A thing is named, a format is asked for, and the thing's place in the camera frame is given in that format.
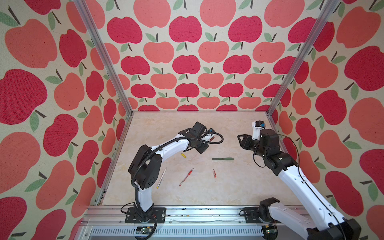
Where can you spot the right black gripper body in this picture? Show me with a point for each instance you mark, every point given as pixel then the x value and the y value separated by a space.
pixel 251 144

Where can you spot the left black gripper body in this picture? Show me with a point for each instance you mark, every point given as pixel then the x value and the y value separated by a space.
pixel 200 147

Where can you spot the red gel pen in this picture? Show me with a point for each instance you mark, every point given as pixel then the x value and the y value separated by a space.
pixel 189 173

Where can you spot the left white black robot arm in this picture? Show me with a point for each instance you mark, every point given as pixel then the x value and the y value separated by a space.
pixel 146 165

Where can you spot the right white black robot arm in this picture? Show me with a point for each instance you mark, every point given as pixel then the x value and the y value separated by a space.
pixel 325 222

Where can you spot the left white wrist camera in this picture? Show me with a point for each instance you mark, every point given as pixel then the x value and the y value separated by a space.
pixel 208 134

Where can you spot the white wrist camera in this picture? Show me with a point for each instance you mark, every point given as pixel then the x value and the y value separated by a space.
pixel 257 127
pixel 208 134

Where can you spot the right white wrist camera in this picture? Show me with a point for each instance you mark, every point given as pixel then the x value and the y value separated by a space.
pixel 257 127

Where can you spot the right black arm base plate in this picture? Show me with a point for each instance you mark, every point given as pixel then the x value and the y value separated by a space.
pixel 257 215

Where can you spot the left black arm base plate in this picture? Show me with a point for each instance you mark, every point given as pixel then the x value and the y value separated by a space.
pixel 135 216

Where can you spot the aluminium front frame rail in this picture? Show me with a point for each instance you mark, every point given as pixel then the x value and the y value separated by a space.
pixel 177 215

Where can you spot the white slotted cable duct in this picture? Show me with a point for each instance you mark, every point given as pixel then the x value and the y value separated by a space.
pixel 179 231

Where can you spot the right aluminium frame post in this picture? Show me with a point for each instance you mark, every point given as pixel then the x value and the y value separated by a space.
pixel 320 23

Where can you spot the aluminium frame post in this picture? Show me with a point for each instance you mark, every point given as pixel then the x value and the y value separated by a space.
pixel 103 53
pixel 320 23

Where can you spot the left aluminium frame post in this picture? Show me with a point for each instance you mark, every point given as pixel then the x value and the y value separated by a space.
pixel 103 53

